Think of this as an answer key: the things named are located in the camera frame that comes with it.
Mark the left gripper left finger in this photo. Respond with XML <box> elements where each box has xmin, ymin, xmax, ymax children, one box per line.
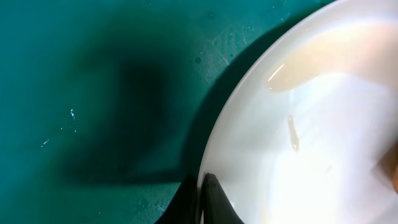
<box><xmin>155</xmin><ymin>175</ymin><xmax>197</xmax><ymax>224</ymax></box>

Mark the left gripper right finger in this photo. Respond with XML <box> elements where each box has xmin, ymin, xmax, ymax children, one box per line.
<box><xmin>201</xmin><ymin>173</ymin><xmax>244</xmax><ymax>224</ymax></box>

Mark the white plate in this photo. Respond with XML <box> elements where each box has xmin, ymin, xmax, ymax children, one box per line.
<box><xmin>200</xmin><ymin>0</ymin><xmax>397</xmax><ymax>223</ymax></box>

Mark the green yellow sponge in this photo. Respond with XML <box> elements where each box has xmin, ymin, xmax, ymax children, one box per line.
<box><xmin>381</xmin><ymin>148</ymin><xmax>397</xmax><ymax>193</ymax></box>

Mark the teal plastic tray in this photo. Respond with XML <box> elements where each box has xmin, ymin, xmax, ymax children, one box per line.
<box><xmin>1</xmin><ymin>1</ymin><xmax>325</xmax><ymax>223</ymax></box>

